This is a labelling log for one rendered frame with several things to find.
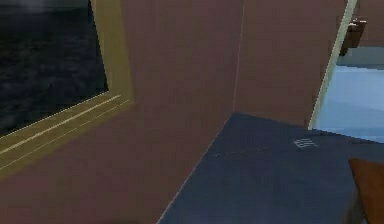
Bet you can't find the brown wooden furniture corner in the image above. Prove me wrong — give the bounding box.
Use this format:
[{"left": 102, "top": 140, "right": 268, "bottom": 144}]
[{"left": 348, "top": 157, "right": 384, "bottom": 224}]

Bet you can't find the dark window with tan frame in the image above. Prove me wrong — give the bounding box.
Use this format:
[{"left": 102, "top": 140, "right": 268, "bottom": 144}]
[{"left": 0, "top": 0, "right": 135, "bottom": 181}]

